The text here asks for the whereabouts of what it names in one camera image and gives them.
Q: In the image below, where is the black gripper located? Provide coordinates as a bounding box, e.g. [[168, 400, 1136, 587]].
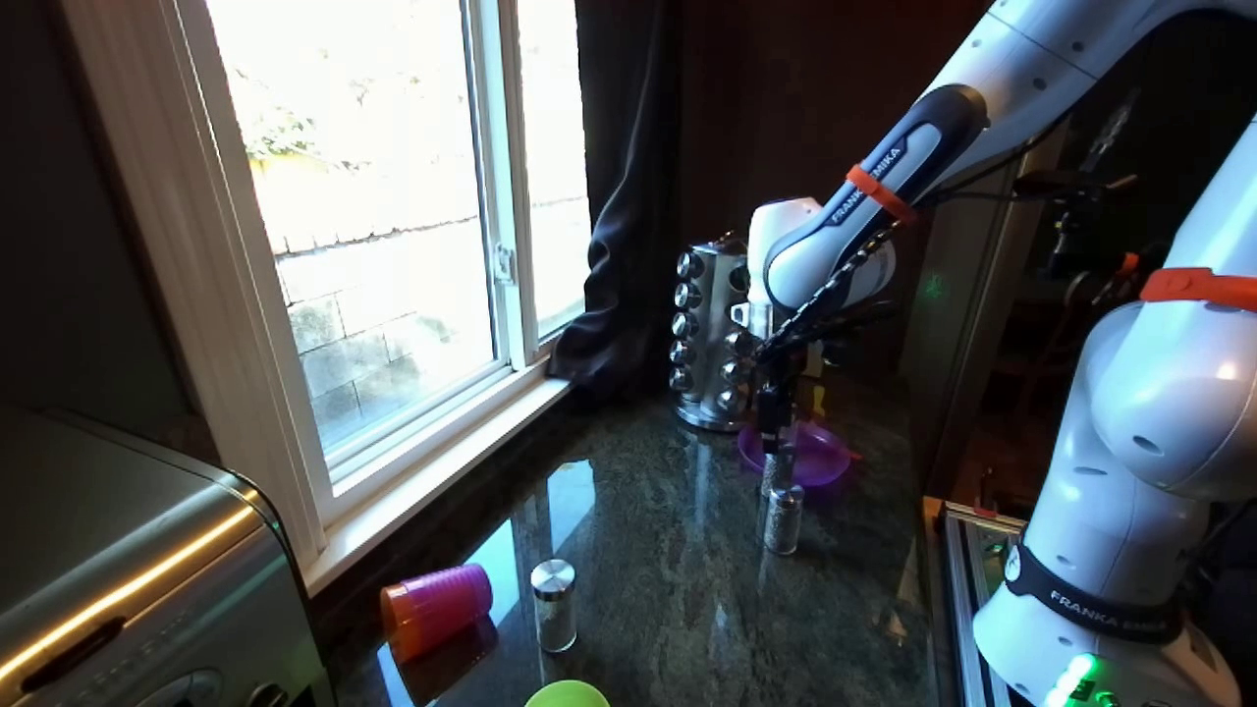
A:
[[753, 341, 795, 451]]

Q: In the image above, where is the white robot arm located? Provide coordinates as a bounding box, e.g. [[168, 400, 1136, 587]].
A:
[[741, 0, 1257, 707]]

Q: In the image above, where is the purple plastic plate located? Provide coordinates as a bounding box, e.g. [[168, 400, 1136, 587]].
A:
[[737, 418, 858, 489]]

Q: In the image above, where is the white window frame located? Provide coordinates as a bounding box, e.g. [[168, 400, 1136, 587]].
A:
[[58, 0, 566, 587]]

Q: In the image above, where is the pink plastic cup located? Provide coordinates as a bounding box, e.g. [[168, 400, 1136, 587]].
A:
[[377, 565, 490, 662]]

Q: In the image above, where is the silver toaster oven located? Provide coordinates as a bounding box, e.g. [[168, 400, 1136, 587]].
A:
[[0, 407, 334, 707]]

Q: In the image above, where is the silver rotating spice rack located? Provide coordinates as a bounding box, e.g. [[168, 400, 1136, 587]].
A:
[[669, 240, 782, 432]]

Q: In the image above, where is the green plastic cup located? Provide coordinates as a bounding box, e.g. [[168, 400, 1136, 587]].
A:
[[525, 680, 609, 707]]

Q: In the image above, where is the dark curtain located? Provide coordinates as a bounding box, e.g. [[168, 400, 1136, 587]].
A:
[[554, 0, 683, 404]]

